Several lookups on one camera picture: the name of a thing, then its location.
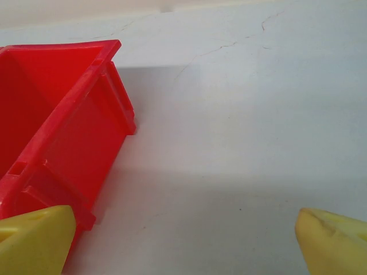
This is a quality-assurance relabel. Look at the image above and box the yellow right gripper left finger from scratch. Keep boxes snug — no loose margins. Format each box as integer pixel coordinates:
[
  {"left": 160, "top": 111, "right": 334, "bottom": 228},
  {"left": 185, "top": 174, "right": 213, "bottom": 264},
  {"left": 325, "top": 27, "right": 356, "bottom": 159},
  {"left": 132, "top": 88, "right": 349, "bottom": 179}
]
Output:
[{"left": 0, "top": 205, "right": 77, "bottom": 275}]

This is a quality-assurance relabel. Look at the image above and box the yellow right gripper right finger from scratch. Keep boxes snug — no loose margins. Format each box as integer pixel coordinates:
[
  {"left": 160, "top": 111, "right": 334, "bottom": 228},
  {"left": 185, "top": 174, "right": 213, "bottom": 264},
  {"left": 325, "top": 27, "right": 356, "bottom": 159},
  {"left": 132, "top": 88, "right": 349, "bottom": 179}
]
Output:
[{"left": 295, "top": 208, "right": 367, "bottom": 275}]

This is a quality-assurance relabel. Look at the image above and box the red plastic bin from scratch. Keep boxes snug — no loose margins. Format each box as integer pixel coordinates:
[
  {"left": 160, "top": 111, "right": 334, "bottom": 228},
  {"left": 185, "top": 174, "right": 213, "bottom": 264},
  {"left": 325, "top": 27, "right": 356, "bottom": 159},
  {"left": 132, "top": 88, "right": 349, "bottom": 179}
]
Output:
[{"left": 0, "top": 39, "right": 137, "bottom": 272}]

